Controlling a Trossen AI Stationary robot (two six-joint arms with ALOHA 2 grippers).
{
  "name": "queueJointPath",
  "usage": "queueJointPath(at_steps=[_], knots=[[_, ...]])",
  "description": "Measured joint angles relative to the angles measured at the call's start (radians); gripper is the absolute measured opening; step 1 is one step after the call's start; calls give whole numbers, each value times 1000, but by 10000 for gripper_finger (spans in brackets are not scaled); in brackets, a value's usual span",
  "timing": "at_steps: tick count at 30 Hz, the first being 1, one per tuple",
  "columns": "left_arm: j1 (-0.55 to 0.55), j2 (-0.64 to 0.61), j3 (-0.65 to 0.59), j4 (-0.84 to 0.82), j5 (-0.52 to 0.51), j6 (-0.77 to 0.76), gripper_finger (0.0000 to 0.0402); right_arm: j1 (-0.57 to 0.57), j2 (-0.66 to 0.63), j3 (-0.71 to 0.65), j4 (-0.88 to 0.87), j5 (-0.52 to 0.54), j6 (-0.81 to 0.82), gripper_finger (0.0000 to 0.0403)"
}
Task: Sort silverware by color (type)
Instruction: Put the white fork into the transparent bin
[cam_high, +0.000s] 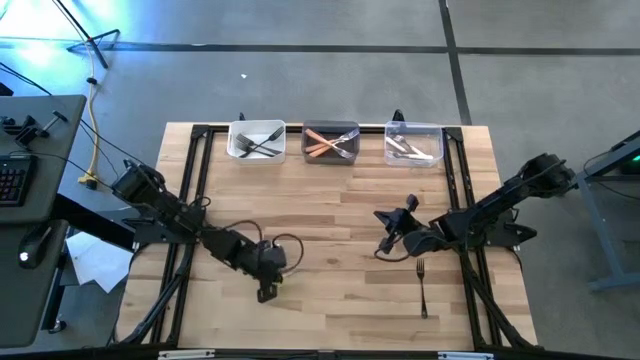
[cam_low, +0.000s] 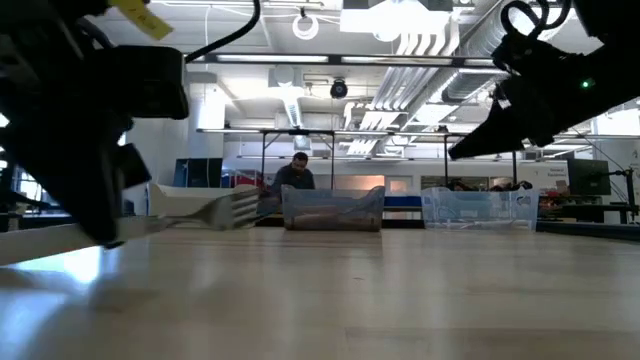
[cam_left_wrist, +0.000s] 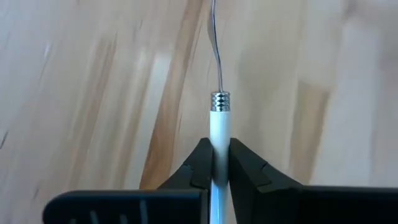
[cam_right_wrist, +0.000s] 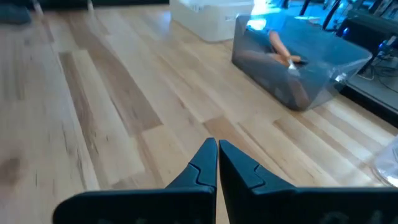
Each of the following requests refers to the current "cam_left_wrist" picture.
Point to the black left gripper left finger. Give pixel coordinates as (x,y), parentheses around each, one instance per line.
(192,168)

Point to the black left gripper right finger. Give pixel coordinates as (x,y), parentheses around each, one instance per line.
(248,174)

